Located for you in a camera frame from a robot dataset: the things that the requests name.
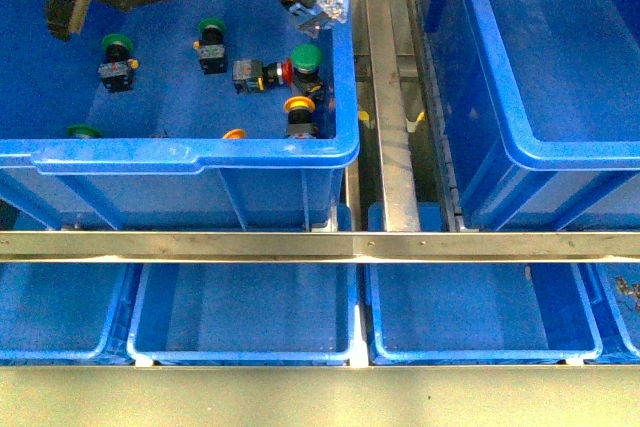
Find green button at rim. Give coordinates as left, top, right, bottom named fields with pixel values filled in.
left=66, top=124, right=102, bottom=139

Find blue source plastic bin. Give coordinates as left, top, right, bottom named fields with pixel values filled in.
left=1, top=0, right=359, bottom=230

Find green push button middle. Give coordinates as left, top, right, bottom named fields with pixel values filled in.
left=194, top=17, right=228, bottom=75

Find yellow button at rim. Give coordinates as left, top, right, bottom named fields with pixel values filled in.
left=223, top=128, right=247, bottom=139

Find green push button right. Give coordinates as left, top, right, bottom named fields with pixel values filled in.
left=290, top=43, right=324, bottom=101

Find yellow push button in bin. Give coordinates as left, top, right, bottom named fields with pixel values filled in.
left=283, top=96, right=317, bottom=140

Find metal roller rack frame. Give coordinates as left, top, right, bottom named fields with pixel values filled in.
left=1, top=1, right=639, bottom=361

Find green push button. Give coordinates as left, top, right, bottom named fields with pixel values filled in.
left=290, top=43, right=324, bottom=101
left=194, top=17, right=228, bottom=75
left=98, top=33, right=139, bottom=93

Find lower blue bin with parts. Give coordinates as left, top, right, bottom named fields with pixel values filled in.
left=365, top=263, right=603, bottom=365

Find red push button lying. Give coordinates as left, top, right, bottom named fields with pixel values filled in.
left=232, top=58, right=293, bottom=94

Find lower blue bin left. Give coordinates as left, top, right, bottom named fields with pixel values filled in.
left=1, top=263, right=141, bottom=366

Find blue middle plastic bin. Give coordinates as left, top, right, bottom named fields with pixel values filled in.
left=420, top=0, right=639, bottom=231

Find green push button left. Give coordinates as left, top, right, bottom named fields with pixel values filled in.
left=98, top=33, right=139, bottom=93

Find small metal contact parts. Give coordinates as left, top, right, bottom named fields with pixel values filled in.
left=615, top=276, right=639, bottom=312

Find lower blue bin middle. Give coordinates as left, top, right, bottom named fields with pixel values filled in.
left=127, top=263, right=358, bottom=366

